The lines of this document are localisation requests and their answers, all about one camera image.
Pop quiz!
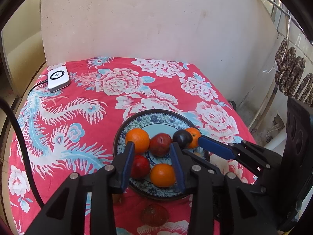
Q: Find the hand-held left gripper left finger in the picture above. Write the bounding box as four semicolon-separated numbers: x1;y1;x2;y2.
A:
24;141;135;235

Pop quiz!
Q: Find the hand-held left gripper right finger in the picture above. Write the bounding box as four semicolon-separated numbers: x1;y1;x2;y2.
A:
170;142;278;235

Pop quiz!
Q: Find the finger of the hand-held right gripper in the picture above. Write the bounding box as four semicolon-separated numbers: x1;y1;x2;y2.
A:
182;149;224;177
198;136;283;170

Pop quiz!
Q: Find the bright red fruit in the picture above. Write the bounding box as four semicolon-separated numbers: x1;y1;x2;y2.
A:
131;155;151;179

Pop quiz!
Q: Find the large orange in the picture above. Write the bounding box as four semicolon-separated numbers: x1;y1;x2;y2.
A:
150;164;176;188

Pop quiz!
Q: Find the dark red fruit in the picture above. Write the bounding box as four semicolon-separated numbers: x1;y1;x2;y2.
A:
149;133;173;157

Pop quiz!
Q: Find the pointed dark purple fruit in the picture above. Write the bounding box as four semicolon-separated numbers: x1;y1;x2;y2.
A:
173;130;193;149

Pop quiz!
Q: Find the blue floral ceramic plate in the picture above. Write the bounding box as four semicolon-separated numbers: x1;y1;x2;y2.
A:
113;109;211;201

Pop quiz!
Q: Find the orange tangerine with stem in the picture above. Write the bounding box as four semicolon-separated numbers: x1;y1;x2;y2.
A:
184;127;202;149

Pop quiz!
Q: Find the round orange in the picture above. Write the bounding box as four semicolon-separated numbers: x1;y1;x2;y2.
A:
125;128;150;153

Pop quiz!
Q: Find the wrinkled red fruit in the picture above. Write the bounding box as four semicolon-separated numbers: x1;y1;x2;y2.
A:
140;204;170;227

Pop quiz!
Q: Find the red floral tablecloth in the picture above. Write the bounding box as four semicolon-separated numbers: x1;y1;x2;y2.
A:
7;57;260;235

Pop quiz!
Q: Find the row of hanging dried sausages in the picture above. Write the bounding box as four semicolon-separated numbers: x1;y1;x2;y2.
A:
274;39;313;103

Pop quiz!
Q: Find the white square device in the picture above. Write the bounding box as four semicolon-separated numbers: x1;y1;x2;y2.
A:
47;66;71;93

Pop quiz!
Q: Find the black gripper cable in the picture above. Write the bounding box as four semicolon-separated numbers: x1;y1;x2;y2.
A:
0;97;46;206

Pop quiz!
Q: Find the thin device cable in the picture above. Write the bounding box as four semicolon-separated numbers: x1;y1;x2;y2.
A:
27;78;49;96

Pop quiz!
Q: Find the curved metal rail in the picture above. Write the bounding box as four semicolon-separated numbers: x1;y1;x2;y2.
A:
248;0;294;130

